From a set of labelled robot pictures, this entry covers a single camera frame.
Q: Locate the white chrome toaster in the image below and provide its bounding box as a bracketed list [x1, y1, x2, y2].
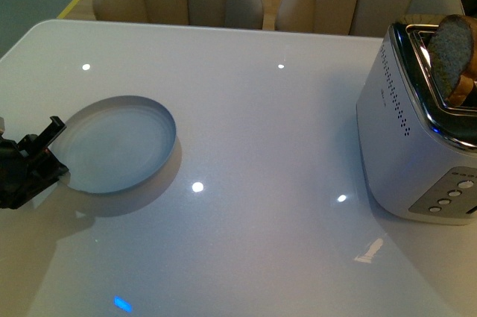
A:
[356, 22, 476, 225]

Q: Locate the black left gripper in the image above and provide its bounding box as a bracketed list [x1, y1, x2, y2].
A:
[1, 116, 69, 210]

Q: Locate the brown bread slice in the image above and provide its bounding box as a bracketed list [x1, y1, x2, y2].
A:
[427, 15, 476, 109]

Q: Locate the grey round plate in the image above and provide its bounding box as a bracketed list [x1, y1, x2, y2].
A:
[51, 95, 177, 194]

